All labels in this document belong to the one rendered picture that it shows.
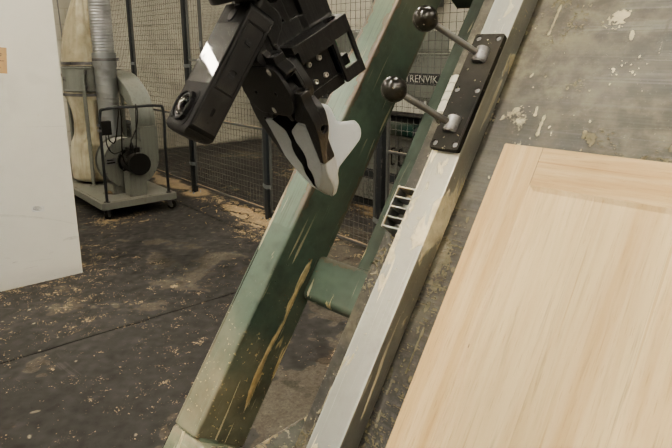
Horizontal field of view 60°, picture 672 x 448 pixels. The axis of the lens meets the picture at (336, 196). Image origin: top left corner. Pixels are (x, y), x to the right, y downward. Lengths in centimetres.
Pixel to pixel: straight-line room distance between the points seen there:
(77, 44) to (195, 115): 580
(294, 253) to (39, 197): 329
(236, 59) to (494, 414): 50
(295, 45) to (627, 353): 48
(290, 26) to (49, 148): 368
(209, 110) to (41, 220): 377
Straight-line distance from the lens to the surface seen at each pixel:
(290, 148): 53
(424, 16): 87
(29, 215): 417
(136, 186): 568
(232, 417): 101
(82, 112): 634
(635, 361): 71
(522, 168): 83
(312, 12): 50
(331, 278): 98
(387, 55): 108
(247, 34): 47
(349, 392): 81
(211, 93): 45
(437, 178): 85
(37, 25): 409
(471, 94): 89
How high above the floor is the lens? 148
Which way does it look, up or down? 14 degrees down
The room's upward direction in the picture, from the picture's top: straight up
